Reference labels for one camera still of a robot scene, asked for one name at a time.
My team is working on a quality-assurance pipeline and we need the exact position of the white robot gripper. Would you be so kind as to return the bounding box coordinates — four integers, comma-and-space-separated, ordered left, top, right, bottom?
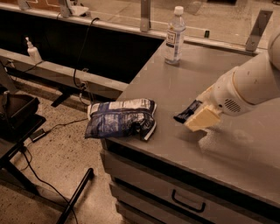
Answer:
184, 66, 256, 131

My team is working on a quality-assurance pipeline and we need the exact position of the dark blue rxbar wrapper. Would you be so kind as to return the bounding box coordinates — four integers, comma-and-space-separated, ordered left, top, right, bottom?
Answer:
173, 100, 202, 123

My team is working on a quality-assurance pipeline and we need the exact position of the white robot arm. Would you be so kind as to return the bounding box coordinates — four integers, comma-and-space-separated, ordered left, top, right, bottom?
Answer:
183, 28, 280, 131

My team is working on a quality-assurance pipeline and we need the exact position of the clear plastic water bottle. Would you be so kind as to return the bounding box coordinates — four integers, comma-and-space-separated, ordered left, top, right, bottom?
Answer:
164, 6, 186, 65

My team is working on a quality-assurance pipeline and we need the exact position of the white pump dispenser bottle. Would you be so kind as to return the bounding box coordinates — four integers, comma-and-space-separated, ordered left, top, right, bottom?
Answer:
25, 37, 42, 64

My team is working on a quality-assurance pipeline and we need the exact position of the blue white chip bag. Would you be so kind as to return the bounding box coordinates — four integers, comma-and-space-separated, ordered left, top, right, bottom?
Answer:
85, 98, 157, 141

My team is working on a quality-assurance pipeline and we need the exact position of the grey drawer cabinet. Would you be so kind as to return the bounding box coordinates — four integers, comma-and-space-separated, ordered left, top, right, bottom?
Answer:
100, 139, 280, 224

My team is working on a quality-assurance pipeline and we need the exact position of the black stand leg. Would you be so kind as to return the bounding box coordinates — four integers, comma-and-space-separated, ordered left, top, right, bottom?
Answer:
56, 168, 94, 224

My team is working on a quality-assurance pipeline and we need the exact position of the small black floor device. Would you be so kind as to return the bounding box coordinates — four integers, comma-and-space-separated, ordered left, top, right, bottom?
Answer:
30, 129, 46, 143

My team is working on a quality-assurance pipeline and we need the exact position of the black drawer handle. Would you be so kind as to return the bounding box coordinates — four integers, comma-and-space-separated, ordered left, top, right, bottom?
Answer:
171, 189, 206, 214

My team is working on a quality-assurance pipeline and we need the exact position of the metal bracket post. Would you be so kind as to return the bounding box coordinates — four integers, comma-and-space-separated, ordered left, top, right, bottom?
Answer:
140, 0, 151, 32

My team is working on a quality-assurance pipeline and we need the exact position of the right metal bracket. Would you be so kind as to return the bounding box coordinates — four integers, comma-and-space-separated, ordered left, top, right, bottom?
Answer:
245, 9, 273, 52

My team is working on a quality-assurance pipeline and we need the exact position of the black hanging cable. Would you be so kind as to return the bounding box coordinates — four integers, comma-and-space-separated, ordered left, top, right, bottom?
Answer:
73, 17, 101, 90

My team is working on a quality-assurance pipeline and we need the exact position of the black floor cable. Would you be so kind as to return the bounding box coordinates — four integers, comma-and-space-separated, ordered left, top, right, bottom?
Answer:
18, 117, 88, 224

